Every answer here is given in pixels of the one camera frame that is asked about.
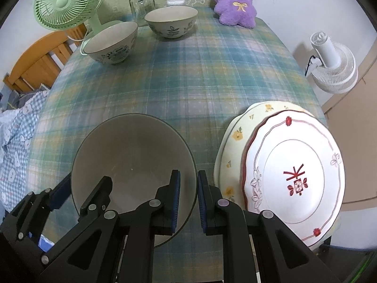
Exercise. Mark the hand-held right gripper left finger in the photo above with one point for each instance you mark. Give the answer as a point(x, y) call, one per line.
point(176, 191)

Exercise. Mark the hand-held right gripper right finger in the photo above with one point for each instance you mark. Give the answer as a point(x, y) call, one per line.
point(202, 194)

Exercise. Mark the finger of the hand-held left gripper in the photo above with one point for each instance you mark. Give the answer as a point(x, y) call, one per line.
point(61, 191)
point(98, 191)

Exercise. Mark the beige ceramic bowl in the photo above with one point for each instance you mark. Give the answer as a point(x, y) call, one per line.
point(112, 37)
point(170, 17)
point(132, 153)

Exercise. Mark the large yellow floral plate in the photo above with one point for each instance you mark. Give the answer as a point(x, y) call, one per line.
point(232, 147)

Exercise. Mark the white plate with red pattern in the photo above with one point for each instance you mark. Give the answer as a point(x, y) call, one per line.
point(294, 153)

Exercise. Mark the blue checkered blanket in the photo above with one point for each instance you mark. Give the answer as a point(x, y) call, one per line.
point(14, 141)

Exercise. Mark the grey cloth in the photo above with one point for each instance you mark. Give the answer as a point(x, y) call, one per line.
point(17, 98)

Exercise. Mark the plaid tablecloth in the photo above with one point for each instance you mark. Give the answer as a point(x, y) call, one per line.
point(191, 79)

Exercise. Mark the wooden headboard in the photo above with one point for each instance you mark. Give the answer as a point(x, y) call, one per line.
point(32, 62)

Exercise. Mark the white clip fan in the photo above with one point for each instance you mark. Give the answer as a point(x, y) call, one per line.
point(335, 70)

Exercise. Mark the purple plush bunny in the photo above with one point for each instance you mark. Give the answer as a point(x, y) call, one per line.
point(235, 8)

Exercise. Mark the small white container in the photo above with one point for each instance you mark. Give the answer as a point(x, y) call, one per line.
point(176, 2)

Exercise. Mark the green desk fan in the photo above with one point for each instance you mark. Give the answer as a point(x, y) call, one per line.
point(63, 1)

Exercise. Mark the glass jar with lid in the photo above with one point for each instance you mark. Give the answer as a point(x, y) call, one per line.
point(141, 3)

